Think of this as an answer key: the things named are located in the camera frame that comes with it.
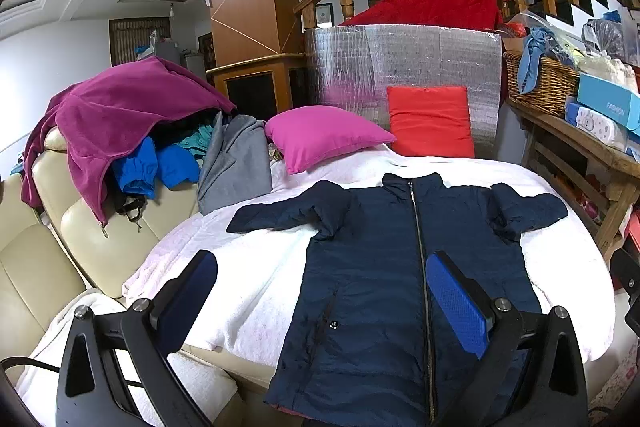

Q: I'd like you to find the navy blue puffer jacket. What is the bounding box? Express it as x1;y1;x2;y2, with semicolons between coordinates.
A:
228;173;567;426

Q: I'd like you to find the white fleece blanket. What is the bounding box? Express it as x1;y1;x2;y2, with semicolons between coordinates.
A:
14;144;618;427

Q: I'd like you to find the cream leather sofa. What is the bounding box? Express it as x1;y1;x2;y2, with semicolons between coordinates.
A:
0;126;202;388

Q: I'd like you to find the blue garment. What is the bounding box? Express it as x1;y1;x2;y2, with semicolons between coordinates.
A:
111;136;200;199

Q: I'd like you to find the grey garment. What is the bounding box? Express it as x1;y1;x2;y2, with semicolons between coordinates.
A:
196;113;272;216

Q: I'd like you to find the teal garment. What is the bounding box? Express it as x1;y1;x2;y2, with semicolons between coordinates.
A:
177;124;214;159

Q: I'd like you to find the wooden side table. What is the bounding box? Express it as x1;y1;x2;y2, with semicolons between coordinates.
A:
509;101;639;261

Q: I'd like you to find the magenta pillow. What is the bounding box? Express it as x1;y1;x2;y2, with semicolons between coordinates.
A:
265;105;396;174

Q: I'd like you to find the purple velvet garment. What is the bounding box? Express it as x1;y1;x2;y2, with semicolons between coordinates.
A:
21;56;235;225

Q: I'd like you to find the white patterned tissue pack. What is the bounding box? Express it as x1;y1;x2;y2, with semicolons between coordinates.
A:
565;102;627;152

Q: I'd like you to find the wooden pillar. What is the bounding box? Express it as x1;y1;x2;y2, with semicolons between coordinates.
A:
208;0;305;120

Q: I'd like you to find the red-orange pillow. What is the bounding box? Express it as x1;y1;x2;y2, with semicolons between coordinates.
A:
387;86;475;158

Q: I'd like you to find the teal tissue box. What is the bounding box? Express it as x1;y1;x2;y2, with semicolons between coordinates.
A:
577;72;640;133

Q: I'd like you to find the wicker basket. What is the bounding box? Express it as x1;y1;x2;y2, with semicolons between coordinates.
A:
503;51;579;118

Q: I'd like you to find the silver foil insulation sheet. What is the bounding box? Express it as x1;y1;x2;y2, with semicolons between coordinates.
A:
305;25;502;159

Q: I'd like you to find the light blue cloth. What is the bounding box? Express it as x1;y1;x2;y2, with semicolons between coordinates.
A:
516;27;575;94

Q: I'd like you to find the red cloth on railing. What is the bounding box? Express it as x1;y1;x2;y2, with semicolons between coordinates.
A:
342;0;511;31

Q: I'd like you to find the black cable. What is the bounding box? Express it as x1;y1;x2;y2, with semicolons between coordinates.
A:
0;355;147;390

